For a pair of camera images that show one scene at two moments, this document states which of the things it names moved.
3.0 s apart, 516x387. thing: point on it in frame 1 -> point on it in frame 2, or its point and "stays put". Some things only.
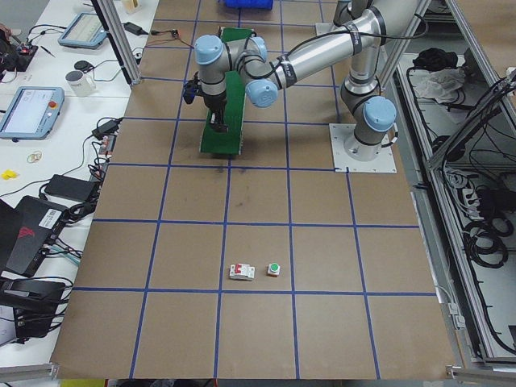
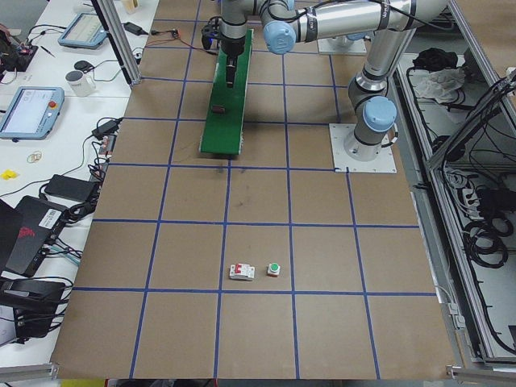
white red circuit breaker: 242,272 stays put
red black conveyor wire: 175,34 stays put
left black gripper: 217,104 -> 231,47
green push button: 273,269 stays put
